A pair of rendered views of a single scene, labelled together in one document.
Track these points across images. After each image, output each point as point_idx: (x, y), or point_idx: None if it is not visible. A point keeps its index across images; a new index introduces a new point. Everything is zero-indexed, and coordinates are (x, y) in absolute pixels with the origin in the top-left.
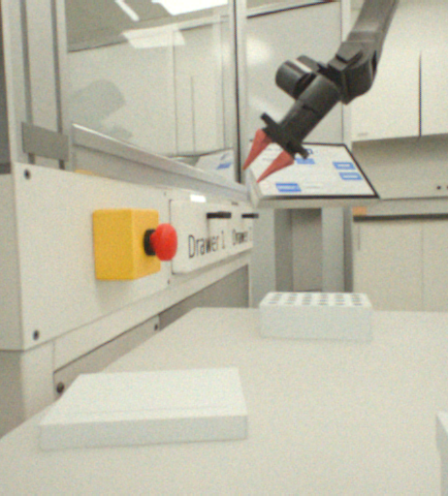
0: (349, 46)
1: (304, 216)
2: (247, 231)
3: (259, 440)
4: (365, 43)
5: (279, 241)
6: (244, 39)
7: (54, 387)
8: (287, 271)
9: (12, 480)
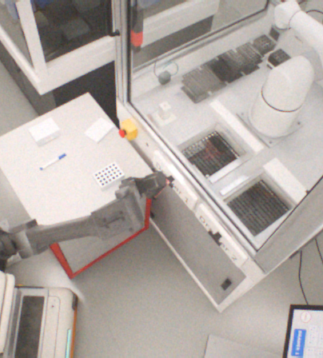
0: (125, 178)
1: None
2: (227, 248)
3: (82, 135)
4: (122, 184)
5: None
6: (305, 221)
7: None
8: None
9: (97, 115)
